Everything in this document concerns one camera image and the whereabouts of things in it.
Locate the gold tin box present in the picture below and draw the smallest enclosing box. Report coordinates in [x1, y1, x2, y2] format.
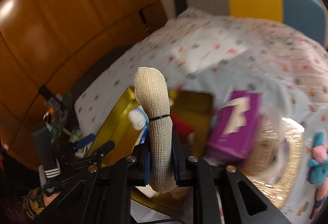
[88, 87, 214, 214]

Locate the wooden wardrobe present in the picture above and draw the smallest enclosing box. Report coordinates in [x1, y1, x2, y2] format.
[0, 0, 170, 170]

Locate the purple tissue box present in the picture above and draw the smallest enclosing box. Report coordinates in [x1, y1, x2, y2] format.
[205, 91, 263, 163]

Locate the blue tissue packet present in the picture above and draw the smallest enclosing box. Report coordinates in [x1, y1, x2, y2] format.
[137, 127, 149, 146]

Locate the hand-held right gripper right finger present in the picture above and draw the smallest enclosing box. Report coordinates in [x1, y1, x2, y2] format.
[171, 132, 293, 224]

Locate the blue plush elephant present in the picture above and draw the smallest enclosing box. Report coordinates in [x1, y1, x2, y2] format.
[307, 132, 328, 221]

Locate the glass side table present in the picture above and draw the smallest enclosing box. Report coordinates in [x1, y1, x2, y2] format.
[38, 86, 85, 158]

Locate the ornate gold tissue box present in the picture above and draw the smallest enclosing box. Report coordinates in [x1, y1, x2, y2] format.
[243, 116, 305, 211]

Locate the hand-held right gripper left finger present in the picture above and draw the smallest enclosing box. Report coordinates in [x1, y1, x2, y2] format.
[55, 146, 151, 224]

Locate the small red cloth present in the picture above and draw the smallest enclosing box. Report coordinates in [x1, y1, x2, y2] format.
[170, 114, 196, 142]

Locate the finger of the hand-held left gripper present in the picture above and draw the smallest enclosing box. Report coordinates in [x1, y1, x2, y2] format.
[87, 141, 116, 160]
[75, 134, 95, 150]

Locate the dark bed base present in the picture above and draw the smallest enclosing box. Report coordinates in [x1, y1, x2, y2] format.
[72, 46, 134, 101]

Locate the printed bed sheet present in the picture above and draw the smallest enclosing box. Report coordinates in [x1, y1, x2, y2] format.
[74, 7, 328, 224]

